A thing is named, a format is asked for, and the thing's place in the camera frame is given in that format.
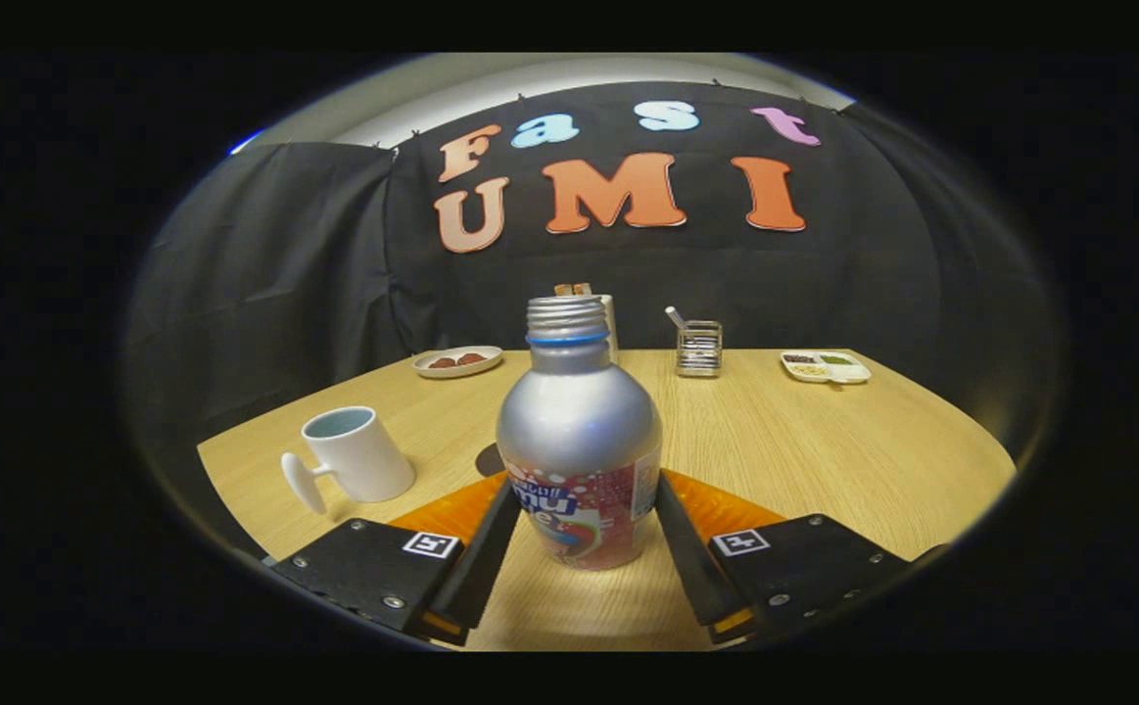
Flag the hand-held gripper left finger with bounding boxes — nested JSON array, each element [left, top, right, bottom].
[[270, 472, 523, 647]]

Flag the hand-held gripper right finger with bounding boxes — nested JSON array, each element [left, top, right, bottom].
[[654, 468, 947, 647]]

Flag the white cup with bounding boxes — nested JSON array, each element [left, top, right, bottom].
[[281, 405, 417, 516]]

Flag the silver juice bottle red label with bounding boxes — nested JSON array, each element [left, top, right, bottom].
[[496, 296, 664, 572]]

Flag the wooden table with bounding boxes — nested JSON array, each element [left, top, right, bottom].
[[197, 348, 1018, 652]]

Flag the small white round plate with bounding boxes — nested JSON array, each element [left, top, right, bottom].
[[412, 346, 504, 379]]

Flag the white divided dish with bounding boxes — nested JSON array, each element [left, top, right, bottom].
[[781, 351, 872, 385]]

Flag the white toaster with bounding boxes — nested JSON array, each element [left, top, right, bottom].
[[596, 294, 620, 364]]

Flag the black backdrop cloth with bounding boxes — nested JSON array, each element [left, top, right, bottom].
[[123, 80, 1060, 461]]

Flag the wire mesh holder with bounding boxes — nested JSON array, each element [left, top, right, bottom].
[[676, 320, 724, 378]]

